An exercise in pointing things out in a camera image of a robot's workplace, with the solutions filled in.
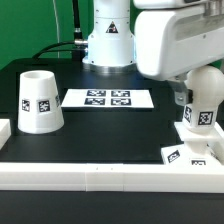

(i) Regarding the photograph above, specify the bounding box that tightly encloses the white lamp bulb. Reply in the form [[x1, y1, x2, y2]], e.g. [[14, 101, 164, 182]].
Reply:
[[182, 66, 224, 133]]

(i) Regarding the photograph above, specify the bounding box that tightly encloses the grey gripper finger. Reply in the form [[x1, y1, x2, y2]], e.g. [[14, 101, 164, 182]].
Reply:
[[169, 75, 193, 106]]

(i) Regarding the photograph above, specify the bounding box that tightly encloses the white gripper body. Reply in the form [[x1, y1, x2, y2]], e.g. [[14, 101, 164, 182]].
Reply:
[[133, 0, 224, 80]]

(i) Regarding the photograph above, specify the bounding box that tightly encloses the white left fence block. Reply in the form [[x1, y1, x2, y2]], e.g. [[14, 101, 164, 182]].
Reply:
[[0, 119, 11, 150]]

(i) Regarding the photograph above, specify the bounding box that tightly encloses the white front fence wall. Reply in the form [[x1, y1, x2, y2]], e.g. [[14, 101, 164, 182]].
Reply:
[[0, 162, 224, 193]]

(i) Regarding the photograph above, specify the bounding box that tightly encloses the white lamp shade cone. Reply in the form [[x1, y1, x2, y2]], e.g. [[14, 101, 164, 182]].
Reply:
[[18, 70, 64, 134]]

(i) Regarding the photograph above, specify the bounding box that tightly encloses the black thick cable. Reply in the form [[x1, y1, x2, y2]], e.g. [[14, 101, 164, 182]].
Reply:
[[32, 0, 90, 60]]

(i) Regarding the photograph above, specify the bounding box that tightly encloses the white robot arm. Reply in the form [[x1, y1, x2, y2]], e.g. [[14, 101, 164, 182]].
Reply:
[[83, 0, 224, 105]]

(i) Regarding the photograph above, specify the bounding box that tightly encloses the white tag sheet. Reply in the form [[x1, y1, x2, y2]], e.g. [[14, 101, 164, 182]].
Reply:
[[62, 89, 154, 109]]

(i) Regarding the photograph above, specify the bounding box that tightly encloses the thin white cable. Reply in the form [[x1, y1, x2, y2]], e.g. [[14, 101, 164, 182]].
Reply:
[[52, 0, 61, 60]]

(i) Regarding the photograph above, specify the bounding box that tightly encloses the white lamp base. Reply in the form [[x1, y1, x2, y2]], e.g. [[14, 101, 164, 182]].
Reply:
[[161, 122, 224, 167]]

